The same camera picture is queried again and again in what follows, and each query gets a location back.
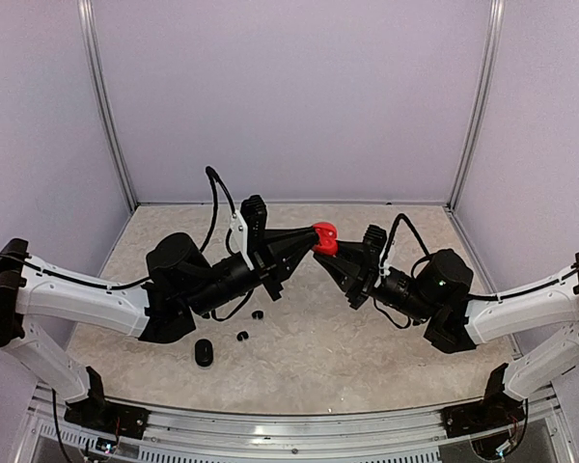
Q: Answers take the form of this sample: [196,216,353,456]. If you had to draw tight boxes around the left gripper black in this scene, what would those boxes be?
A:
[185,227,318,316]

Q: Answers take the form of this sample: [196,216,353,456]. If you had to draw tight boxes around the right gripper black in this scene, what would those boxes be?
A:
[314,241,437,325]

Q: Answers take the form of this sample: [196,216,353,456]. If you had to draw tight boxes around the red earbud charging case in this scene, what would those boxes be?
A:
[313,222,339,257]

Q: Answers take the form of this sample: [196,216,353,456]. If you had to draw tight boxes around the black earbud charging case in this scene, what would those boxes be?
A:
[194,339,214,368]

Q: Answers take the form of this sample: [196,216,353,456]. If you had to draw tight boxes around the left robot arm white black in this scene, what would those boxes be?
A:
[0,227,319,429]

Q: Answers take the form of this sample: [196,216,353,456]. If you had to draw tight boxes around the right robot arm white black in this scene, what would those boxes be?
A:
[314,242,579,428]

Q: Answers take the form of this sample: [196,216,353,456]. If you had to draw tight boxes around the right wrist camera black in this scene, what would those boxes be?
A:
[362,225,387,263]

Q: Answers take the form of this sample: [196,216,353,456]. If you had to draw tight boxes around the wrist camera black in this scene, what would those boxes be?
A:
[362,225,387,263]
[240,195,267,254]

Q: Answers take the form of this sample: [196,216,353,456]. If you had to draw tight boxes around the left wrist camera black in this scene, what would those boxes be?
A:
[240,195,267,254]

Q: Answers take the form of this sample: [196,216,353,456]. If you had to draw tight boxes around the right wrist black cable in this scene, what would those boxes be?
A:
[384,213,433,261]

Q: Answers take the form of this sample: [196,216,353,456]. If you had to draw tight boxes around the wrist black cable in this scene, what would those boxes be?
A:
[197,166,240,252]
[384,213,433,261]

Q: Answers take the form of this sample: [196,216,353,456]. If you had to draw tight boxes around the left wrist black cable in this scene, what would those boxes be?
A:
[197,166,240,252]

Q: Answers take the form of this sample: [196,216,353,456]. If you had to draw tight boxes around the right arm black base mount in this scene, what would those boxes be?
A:
[441,364,527,438]

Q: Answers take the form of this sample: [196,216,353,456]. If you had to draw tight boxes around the aluminium front rail frame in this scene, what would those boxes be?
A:
[14,380,573,463]

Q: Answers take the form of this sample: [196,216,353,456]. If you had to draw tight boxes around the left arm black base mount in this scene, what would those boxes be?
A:
[65,367,151,440]

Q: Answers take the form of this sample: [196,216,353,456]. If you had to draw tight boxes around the right aluminium corner post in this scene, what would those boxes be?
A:
[447,0,506,210]

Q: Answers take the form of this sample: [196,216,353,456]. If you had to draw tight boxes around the aluminium corner post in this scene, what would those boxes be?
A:
[447,0,506,210]
[77,0,139,214]

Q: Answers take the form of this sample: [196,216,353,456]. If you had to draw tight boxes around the left aluminium corner post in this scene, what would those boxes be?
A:
[77,0,139,214]

